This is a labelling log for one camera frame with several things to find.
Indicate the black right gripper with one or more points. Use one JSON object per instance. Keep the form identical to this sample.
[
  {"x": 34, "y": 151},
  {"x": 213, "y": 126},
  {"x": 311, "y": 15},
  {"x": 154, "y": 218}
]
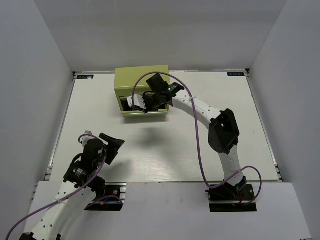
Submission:
[{"x": 145, "y": 97}]

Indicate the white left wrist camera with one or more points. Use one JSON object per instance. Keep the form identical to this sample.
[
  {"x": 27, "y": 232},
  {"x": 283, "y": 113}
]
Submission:
[{"x": 84, "y": 138}]

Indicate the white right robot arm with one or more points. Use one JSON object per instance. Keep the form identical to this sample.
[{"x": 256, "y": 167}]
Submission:
[{"x": 223, "y": 131}]

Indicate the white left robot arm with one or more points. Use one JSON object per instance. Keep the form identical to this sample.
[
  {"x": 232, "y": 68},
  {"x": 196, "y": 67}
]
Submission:
[{"x": 81, "y": 189}]

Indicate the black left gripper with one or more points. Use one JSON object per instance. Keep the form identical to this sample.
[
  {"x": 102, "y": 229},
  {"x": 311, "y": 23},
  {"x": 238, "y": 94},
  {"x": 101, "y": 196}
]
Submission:
[{"x": 115, "y": 145}]

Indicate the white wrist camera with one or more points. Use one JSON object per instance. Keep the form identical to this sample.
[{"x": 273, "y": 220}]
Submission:
[
  {"x": 136, "y": 102},
  {"x": 84, "y": 138}
]

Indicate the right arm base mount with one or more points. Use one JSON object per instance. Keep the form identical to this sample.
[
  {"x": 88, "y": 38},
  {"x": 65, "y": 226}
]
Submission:
[{"x": 221, "y": 201}]

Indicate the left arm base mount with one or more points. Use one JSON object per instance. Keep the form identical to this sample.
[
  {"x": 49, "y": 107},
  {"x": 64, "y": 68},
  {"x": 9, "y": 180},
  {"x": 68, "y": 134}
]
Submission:
[{"x": 112, "y": 200}]

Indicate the green metal drawer cabinet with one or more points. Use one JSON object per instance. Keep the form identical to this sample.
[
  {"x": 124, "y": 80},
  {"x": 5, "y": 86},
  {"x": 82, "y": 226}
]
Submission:
[{"x": 126, "y": 77}]

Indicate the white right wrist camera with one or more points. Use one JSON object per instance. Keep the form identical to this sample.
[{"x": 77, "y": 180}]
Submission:
[{"x": 136, "y": 102}]

